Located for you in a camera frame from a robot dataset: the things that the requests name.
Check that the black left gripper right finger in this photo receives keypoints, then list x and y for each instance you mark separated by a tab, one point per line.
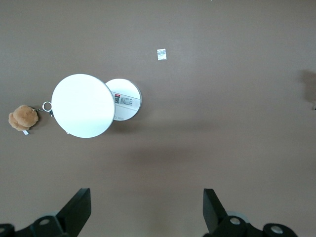
214	214

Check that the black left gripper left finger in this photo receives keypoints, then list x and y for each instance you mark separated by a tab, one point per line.
74	212

